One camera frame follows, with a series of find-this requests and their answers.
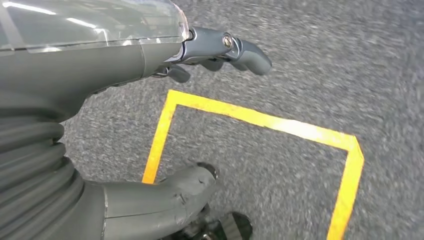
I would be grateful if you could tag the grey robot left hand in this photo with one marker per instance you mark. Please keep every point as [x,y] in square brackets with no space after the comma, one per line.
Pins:
[82,66]

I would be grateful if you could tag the yellow floor tape square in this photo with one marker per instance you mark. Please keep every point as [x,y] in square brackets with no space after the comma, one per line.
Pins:
[265,121]

